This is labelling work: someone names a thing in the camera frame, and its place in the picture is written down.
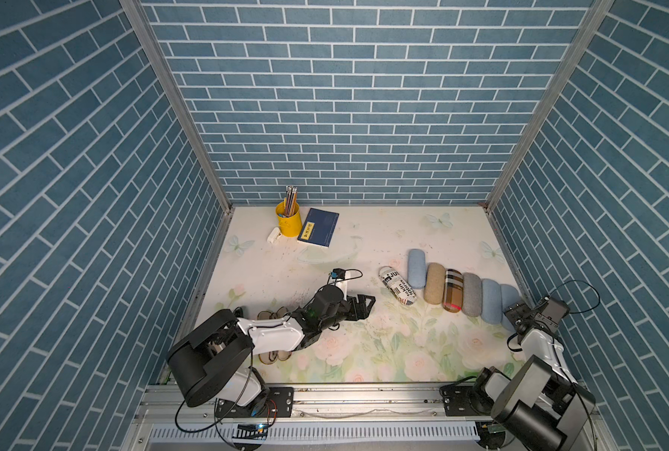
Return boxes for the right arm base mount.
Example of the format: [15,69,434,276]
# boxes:
[439,384,494,417]

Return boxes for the pencils in cup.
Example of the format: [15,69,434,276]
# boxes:
[282,185,298,217]

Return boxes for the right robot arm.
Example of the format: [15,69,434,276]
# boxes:
[471,295,595,450]

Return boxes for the white eraser sharpener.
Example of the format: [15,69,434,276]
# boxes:
[267,227,283,244]

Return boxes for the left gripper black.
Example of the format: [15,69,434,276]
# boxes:
[316,295,376,333]

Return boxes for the beige case striped glasses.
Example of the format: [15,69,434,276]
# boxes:
[379,266,417,306]

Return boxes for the plaid case red glasses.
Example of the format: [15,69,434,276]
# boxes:
[442,269,464,313]

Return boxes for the blue case yellow glasses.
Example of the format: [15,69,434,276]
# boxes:
[481,279,503,324]

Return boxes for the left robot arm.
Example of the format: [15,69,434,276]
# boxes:
[166,283,376,411]

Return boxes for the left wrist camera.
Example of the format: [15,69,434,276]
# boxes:
[328,268,349,297]

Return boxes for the blue case orange glasses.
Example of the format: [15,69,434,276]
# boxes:
[407,249,427,289]

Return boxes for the yellow pen cup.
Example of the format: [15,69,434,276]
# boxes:
[275,201,302,238]

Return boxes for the grey case tortoise glasses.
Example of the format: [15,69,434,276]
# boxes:
[462,272,483,317]

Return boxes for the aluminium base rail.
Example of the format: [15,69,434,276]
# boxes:
[122,383,490,450]

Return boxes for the blue case white glasses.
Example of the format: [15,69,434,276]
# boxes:
[501,284,521,333]

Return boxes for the dark blue book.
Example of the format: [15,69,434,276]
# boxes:
[298,208,339,247]

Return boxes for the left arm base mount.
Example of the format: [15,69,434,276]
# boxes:
[215,386,294,418]

